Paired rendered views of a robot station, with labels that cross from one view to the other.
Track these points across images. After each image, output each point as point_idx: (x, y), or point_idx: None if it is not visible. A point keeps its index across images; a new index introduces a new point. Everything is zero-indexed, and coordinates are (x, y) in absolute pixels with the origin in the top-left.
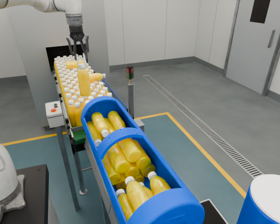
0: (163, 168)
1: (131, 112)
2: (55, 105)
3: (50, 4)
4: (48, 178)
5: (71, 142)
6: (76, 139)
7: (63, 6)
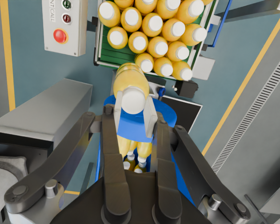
0: None
1: (228, 20)
2: (66, 8)
3: None
4: (52, 149)
5: (94, 64)
6: (103, 65)
7: None
